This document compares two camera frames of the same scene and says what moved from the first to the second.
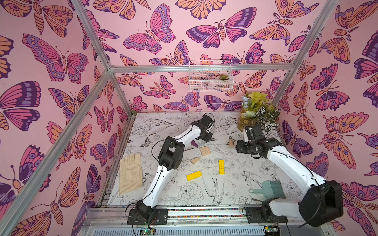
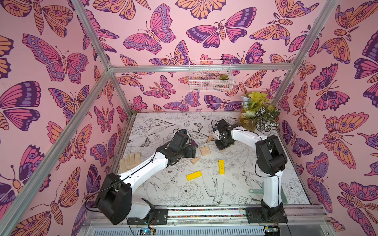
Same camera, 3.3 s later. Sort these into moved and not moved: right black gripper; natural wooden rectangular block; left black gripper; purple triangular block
Moved: left black gripper; right black gripper
Not moved: natural wooden rectangular block; purple triangular block
